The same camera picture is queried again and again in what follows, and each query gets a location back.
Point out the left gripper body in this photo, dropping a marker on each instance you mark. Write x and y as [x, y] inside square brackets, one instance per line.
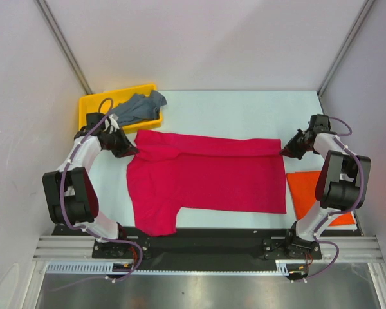
[116, 141]

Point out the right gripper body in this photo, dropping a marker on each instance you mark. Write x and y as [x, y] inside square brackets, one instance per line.
[294, 145]

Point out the pink t-shirt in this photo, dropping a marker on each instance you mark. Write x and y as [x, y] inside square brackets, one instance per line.
[173, 171]

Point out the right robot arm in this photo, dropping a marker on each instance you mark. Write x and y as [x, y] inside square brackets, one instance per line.
[341, 186]

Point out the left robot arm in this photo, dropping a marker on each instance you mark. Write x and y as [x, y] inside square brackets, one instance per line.
[70, 195]

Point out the folded orange t-shirt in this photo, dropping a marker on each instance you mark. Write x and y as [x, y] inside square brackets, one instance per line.
[302, 187]

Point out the yellow plastic bin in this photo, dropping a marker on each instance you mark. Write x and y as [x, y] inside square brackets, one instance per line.
[90, 104]

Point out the grey t-shirt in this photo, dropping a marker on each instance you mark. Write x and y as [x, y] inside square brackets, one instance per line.
[139, 108]

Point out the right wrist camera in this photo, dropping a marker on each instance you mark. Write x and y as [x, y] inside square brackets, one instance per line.
[320, 122]

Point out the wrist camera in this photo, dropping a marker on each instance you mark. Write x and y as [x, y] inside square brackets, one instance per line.
[320, 122]
[101, 122]

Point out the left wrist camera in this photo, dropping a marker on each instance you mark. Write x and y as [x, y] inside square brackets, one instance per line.
[101, 122]

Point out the aluminium frame rail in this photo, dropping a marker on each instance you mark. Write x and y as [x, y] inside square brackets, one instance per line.
[355, 249]

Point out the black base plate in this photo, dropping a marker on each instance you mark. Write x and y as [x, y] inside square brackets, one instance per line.
[211, 250]

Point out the grey slotted cable duct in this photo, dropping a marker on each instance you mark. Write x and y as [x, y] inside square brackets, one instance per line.
[122, 268]

